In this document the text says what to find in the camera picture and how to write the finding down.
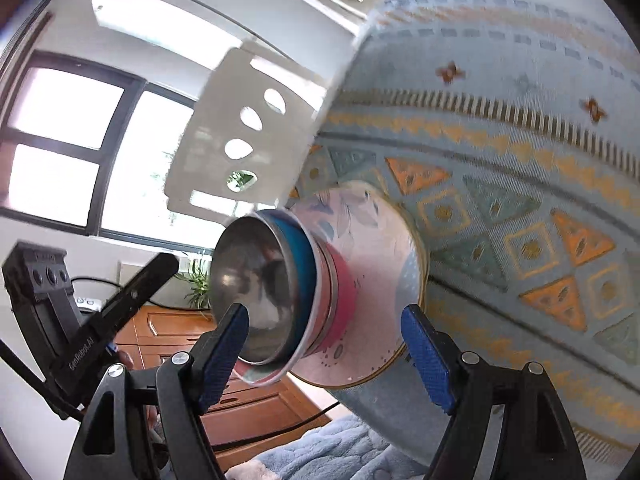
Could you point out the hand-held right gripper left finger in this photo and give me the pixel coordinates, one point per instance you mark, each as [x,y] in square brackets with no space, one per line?
[220,355]

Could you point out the dark framed window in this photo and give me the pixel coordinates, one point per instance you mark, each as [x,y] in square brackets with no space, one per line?
[75,150]

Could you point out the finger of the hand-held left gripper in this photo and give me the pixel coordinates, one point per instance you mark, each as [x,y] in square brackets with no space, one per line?
[142,290]

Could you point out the wooden cabinet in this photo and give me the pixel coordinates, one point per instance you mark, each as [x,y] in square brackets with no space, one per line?
[250,400]

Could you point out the pink bowl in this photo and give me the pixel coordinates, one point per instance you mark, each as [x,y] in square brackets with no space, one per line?
[342,300]

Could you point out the green potted plant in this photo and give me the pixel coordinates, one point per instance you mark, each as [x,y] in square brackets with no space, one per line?
[200,280]

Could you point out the white plate with blue pattern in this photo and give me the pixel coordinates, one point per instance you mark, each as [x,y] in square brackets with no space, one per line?
[385,280]

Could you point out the patterned light blue tablecloth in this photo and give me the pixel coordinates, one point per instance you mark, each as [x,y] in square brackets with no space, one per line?
[500,185]

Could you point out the fluffy blue blanket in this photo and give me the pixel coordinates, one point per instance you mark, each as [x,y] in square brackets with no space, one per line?
[325,452]

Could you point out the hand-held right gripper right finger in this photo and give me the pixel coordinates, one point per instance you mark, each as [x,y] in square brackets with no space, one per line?
[427,355]

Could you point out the white appliance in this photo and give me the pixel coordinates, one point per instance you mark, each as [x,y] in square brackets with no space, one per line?
[90,305]

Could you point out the steel bowl with blue outside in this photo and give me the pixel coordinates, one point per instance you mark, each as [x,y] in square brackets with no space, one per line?
[260,280]

